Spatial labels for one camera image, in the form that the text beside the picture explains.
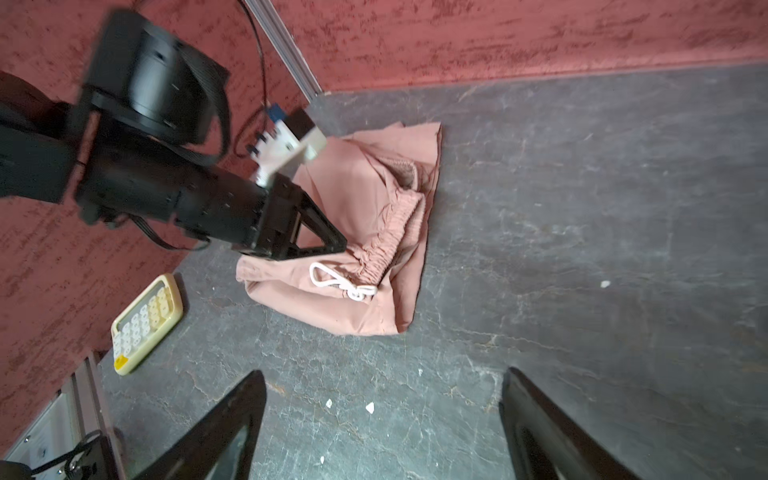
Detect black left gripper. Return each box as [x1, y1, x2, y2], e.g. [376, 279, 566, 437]
[75, 128, 347, 261]

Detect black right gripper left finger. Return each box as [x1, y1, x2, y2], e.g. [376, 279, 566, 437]
[137, 370, 267, 480]

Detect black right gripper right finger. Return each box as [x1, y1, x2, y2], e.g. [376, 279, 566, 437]
[499, 367, 637, 479]

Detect pink shorts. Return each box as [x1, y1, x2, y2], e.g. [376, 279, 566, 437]
[236, 122, 442, 336]

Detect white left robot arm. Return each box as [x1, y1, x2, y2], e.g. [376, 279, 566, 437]
[1, 8, 347, 261]

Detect cream calculator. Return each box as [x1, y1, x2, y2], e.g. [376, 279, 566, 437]
[110, 273, 184, 376]

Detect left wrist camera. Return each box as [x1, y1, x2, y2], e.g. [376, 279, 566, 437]
[247, 104, 327, 188]

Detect aluminium front rail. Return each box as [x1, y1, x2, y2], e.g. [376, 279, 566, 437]
[1, 352, 126, 479]

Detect aluminium corner post left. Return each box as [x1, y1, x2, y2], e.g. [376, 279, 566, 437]
[245, 0, 323, 102]

